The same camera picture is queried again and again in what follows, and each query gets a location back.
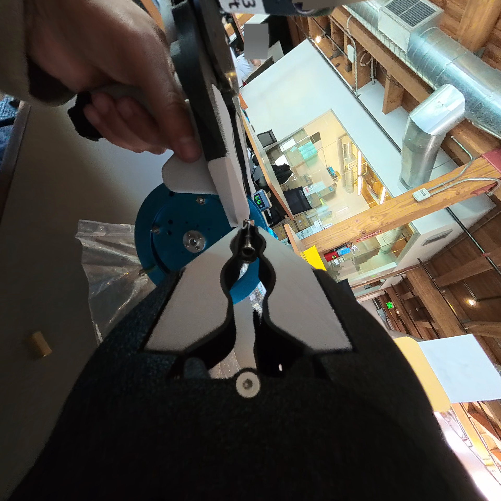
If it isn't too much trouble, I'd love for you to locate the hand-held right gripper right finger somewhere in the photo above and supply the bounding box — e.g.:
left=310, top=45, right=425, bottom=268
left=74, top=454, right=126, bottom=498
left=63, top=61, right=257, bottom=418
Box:
left=252, top=227, right=354, bottom=378

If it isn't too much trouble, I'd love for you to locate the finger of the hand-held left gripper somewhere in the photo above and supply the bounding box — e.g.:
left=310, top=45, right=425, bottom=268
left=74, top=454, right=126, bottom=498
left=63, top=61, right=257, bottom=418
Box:
left=207, top=83, right=251, bottom=228

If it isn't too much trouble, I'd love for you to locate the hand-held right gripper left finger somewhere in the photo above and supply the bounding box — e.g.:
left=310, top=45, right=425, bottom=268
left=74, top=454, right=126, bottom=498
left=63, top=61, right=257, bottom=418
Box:
left=144, top=229, right=241, bottom=369

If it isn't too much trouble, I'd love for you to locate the metal cross socket wrench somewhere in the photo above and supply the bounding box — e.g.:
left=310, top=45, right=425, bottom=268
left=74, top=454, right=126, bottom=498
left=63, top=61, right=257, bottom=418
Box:
left=240, top=219, right=258, bottom=262

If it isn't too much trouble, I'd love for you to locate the teal round turntable base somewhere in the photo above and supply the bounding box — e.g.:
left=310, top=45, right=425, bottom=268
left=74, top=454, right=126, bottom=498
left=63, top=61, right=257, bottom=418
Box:
left=134, top=182, right=271, bottom=304

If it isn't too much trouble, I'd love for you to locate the person's left hand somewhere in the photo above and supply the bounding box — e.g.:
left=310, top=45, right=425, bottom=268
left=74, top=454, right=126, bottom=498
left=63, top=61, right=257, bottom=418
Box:
left=25, top=0, right=203, bottom=164

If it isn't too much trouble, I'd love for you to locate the yellow board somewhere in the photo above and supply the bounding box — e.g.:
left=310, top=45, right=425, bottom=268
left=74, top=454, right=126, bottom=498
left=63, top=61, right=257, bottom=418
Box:
left=301, top=244, right=328, bottom=272

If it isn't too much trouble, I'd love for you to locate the large clear plastic bag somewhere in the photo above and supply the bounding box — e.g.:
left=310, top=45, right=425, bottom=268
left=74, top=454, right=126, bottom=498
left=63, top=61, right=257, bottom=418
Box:
left=75, top=219, right=157, bottom=345

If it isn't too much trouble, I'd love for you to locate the short loose brass standoff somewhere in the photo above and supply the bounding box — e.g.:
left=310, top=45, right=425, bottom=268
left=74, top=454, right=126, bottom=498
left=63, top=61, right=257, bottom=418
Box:
left=27, top=331, right=52, bottom=359

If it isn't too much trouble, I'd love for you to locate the orange cardboard box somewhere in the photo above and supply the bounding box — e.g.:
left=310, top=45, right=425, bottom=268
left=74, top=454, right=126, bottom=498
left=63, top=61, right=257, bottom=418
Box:
left=391, top=333, right=501, bottom=413

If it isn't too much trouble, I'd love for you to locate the metal air duct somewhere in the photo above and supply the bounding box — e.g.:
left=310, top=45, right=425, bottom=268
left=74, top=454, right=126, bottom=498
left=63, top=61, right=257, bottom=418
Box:
left=398, top=84, right=466, bottom=192

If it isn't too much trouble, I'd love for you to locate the ribbed silver duct pipe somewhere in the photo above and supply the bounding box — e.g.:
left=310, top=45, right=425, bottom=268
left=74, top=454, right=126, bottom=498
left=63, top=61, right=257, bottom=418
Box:
left=344, top=0, right=501, bottom=138

